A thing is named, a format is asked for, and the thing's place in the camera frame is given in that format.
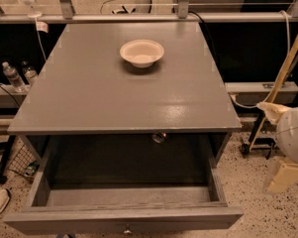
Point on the crushed orange soda can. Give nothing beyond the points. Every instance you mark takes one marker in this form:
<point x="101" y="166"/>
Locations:
<point x="159" y="137"/>

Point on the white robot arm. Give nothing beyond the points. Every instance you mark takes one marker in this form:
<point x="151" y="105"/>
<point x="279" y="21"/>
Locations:
<point x="287" y="134"/>

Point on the clear water bottle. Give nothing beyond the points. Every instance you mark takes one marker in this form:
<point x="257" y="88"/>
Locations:
<point x="14" y="77"/>
<point x="29" y="72"/>

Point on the clear water bottle left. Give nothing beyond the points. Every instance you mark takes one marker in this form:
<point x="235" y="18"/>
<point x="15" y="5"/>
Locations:
<point x="14" y="77"/>

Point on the white paper bowl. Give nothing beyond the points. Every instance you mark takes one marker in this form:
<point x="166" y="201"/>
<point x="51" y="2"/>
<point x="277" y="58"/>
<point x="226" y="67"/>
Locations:
<point x="141" y="53"/>

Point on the black wire basket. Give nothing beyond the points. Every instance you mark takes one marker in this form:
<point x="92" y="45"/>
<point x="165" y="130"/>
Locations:
<point x="24" y="164"/>

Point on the yellow wooden frame cart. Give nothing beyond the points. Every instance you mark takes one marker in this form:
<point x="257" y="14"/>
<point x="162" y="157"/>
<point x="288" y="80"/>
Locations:
<point x="288" y="65"/>

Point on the open grey top drawer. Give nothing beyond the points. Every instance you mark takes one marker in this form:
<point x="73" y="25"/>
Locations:
<point x="103" y="183"/>

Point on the metal frame rail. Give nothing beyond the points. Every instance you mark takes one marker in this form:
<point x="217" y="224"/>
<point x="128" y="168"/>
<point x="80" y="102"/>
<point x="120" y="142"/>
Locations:
<point x="247" y="17"/>

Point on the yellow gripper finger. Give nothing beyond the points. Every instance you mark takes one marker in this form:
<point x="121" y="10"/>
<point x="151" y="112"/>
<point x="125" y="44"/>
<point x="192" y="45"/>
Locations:
<point x="272" y="111"/>
<point x="283" y="174"/>

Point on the metal drawer knob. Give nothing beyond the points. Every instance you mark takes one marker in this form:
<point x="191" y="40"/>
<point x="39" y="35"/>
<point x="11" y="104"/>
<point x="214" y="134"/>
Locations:
<point x="127" y="231"/>

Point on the white webcam on stand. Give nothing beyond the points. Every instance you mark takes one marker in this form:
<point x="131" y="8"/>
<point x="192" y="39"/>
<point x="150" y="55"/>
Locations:
<point x="33" y="13"/>

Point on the grey wooden cabinet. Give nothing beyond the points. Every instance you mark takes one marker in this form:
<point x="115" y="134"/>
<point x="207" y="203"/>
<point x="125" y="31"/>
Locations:
<point x="86" y="88"/>

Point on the clear water bottle right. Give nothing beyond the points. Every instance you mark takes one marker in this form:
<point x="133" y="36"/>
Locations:
<point x="29" y="72"/>

